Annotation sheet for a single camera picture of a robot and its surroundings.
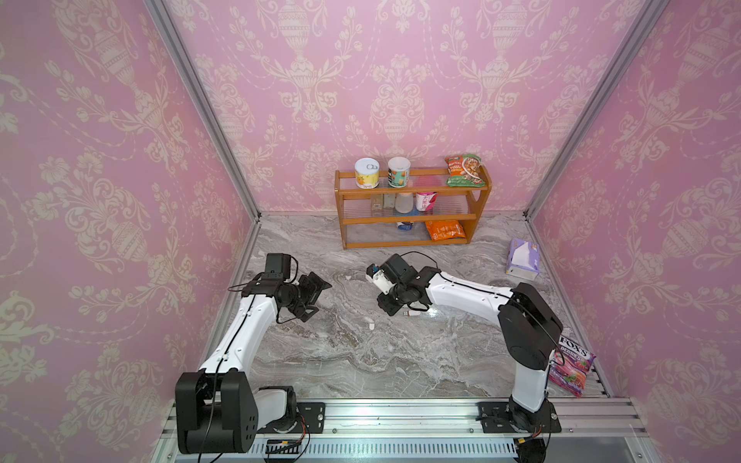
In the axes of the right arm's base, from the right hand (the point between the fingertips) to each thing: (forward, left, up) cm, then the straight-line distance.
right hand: (382, 302), depth 89 cm
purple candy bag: (-21, -51, -4) cm, 55 cm away
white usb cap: (-5, +4, -5) cm, 8 cm away
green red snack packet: (+29, -27, +27) cm, 48 cm away
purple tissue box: (+14, -50, -1) cm, 52 cm away
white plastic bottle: (+31, -10, +13) cm, 35 cm away
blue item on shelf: (+33, -11, -2) cm, 35 cm away
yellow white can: (+28, +3, +29) cm, 40 cm away
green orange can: (+27, -7, +29) cm, 40 cm away
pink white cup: (+29, -17, +15) cm, 37 cm away
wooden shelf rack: (+32, +3, +5) cm, 33 cm away
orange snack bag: (+30, -25, -1) cm, 39 cm away
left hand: (0, +16, +7) cm, 17 cm away
